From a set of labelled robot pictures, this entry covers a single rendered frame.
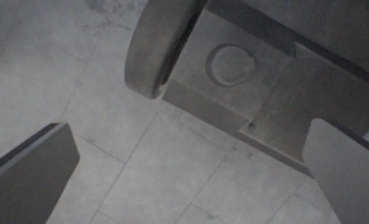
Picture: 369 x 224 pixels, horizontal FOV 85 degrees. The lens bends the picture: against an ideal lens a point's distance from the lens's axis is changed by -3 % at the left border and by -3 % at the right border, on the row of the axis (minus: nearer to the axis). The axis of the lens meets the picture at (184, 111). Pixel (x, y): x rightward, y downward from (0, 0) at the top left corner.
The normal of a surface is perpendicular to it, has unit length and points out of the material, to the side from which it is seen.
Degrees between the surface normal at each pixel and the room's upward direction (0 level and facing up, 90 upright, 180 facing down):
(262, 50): 0
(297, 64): 0
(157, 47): 12
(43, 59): 0
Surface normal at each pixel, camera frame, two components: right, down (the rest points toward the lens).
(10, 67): -0.07, 0.22
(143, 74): -0.31, 0.70
